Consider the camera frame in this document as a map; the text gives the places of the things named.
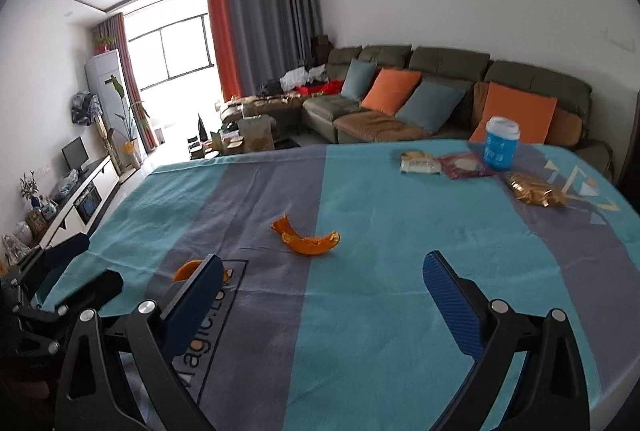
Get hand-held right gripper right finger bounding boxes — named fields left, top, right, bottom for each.
left=421, top=250, right=592, bottom=431

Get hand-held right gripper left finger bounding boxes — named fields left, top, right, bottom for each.
left=54, top=253, right=226, bottom=431

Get white standing air conditioner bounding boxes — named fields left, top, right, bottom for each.
left=84, top=50, right=133, bottom=169

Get black monitor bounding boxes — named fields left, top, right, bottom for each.
left=61, top=136, right=91, bottom=177

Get green sofa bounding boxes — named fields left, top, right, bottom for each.
left=220, top=44, right=616, bottom=182

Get orange cushion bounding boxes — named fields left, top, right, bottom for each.
left=361, top=68, right=422, bottom=116
left=470, top=81, right=558, bottom=144

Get tall potted plant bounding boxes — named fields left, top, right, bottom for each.
left=111, top=75, right=151, bottom=169

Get large curved orange peel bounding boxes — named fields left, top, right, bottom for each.
left=271, top=214, right=342, bottom=257

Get white TV cabinet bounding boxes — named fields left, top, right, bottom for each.
left=0, top=155, right=121, bottom=262

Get blue vase with branches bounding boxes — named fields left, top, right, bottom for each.
left=20, top=170, right=46, bottom=212

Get crumpled clear plastic bag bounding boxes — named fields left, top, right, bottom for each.
left=55, top=176, right=81, bottom=199

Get dark coffee table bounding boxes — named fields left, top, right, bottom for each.
left=185, top=131, right=301, bottom=159

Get red grey striped curtain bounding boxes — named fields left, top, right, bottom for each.
left=92, top=12, right=158, bottom=152

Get dark red snack packet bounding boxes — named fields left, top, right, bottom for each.
left=439, top=152, right=496, bottom=180

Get blue cup with white lid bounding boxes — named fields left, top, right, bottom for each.
left=484, top=115, right=521, bottom=172

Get small orange peel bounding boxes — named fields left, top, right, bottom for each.
left=172, top=259, right=233, bottom=284

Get grey-blue cushion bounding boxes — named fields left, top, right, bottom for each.
left=397, top=80, right=466, bottom=133
left=341, top=58, right=377, bottom=101

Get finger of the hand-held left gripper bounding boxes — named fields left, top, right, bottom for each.
left=15, top=270, right=125, bottom=352
left=10, top=232, right=92, bottom=307

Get orange and grey curtain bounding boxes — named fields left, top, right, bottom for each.
left=206, top=0, right=326, bottom=102

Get small gold foil wrapper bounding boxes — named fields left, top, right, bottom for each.
left=504, top=171, right=568, bottom=208

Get teal and grey tablecloth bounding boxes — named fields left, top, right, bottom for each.
left=30, top=138, right=640, bottom=431

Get pile of white clothes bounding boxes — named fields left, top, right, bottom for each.
left=280, top=66, right=328, bottom=91

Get blue patterned hanging bag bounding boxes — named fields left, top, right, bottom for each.
left=71, top=91, right=102, bottom=126

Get large window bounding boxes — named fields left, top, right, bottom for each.
left=127, top=14, right=218, bottom=92

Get brown cardboard boxes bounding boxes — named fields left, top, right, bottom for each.
left=311, top=34, right=333, bottom=62

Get yellow white snack packet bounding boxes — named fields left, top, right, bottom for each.
left=400, top=150, right=443, bottom=175

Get red cloth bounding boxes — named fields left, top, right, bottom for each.
left=295, top=81, right=345, bottom=96

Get clear plastic storage box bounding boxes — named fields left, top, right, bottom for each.
left=237, top=116, right=277, bottom=153

